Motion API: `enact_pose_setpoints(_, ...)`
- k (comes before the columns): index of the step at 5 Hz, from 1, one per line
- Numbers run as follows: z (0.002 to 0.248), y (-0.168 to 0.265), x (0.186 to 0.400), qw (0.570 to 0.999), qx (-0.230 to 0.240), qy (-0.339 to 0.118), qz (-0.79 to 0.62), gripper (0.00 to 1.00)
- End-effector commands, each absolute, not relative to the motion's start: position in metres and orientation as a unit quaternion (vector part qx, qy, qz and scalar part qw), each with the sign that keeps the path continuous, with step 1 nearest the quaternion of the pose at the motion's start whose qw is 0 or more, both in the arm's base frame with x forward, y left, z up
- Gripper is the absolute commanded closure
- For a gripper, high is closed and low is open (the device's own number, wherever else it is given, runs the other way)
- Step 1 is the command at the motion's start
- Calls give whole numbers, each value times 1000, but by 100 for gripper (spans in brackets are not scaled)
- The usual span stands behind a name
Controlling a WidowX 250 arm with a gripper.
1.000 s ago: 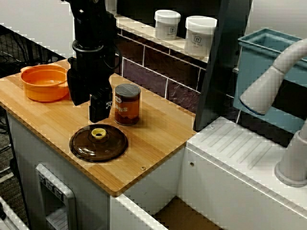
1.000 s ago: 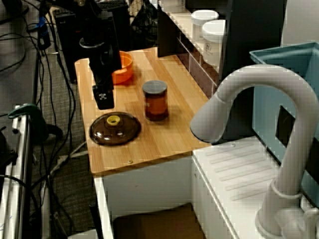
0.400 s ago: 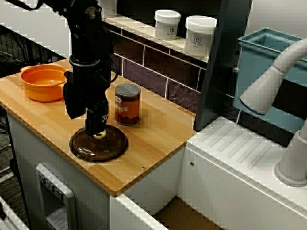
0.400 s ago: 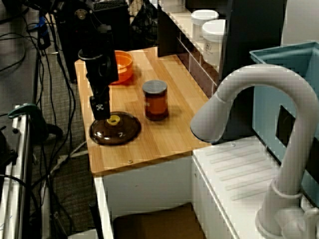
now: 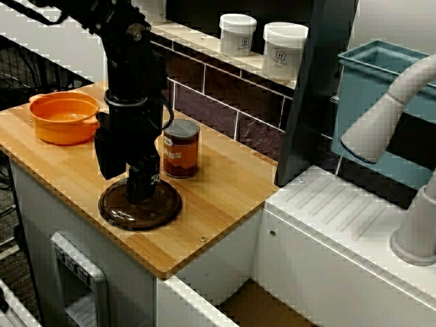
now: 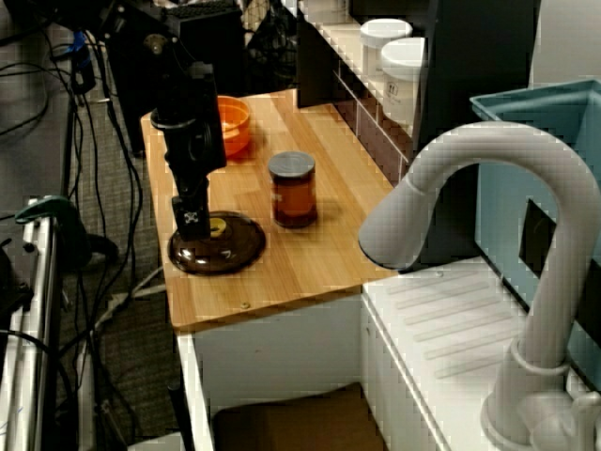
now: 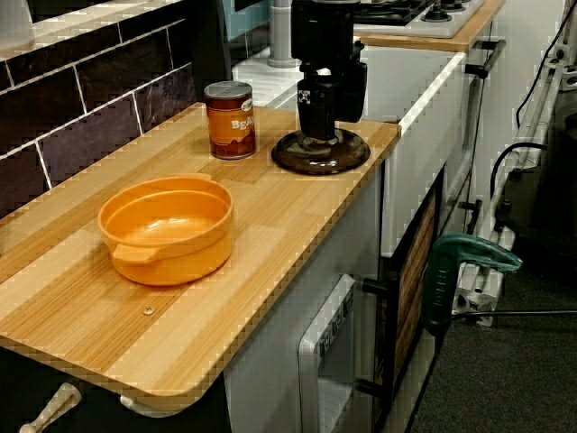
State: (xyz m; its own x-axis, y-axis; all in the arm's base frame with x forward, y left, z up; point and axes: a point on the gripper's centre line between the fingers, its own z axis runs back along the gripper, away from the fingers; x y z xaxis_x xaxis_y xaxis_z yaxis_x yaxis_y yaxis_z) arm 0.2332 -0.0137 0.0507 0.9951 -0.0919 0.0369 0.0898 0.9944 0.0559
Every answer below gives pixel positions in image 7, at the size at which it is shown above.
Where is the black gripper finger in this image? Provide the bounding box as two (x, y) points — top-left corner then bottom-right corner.
(298, 75), (338, 140)
(336, 61), (369, 124)

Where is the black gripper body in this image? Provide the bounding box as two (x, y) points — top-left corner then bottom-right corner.
(290, 0), (365, 78)

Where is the brown glass lid yellow knob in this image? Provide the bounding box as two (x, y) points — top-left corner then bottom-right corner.
(270, 128), (372, 176)

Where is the brown beans can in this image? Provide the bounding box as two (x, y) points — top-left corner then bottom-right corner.
(203, 80), (258, 160)

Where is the orange plastic pot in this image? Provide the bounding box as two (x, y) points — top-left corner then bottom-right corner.
(97, 173), (235, 288)

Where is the grey toy faucet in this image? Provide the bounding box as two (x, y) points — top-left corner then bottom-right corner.
(268, 0), (294, 69)

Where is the white toy sink unit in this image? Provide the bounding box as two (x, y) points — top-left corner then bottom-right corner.
(232, 33), (470, 261)

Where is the toy stove top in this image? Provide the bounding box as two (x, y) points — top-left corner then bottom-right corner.
(353, 0), (487, 40)

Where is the wood pattern cabinet door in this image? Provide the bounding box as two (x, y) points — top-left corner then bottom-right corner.
(394, 189), (439, 384)

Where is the dark bulky object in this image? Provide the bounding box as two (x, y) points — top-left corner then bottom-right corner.
(495, 89), (577, 272)

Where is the white kitchen cabinet front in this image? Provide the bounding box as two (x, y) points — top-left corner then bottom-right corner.
(224, 157), (510, 433)

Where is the grey dispenser panel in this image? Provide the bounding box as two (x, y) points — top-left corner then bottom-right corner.
(297, 272), (357, 433)

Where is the white hook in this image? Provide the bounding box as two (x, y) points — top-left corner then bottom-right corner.
(18, 382), (83, 433)
(119, 392), (197, 419)

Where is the black oven handle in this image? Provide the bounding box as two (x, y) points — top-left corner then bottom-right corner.
(465, 39), (508, 79)

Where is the thin black cable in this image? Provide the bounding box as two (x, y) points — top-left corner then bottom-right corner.
(515, 0), (570, 130)

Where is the short black cabinet handle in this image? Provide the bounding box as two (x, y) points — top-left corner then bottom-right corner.
(458, 198), (483, 235)

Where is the thick looped black cable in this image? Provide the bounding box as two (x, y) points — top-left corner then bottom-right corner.
(490, 142), (550, 190)

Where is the long black door handle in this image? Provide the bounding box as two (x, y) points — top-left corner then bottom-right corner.
(355, 270), (400, 401)

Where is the green clamp handle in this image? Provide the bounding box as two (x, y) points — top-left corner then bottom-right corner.
(423, 234), (524, 337)

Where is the aluminium frame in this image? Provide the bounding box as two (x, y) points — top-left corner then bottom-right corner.
(453, 33), (577, 327)

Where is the straight black floor cable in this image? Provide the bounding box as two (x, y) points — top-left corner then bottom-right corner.
(450, 309), (577, 322)

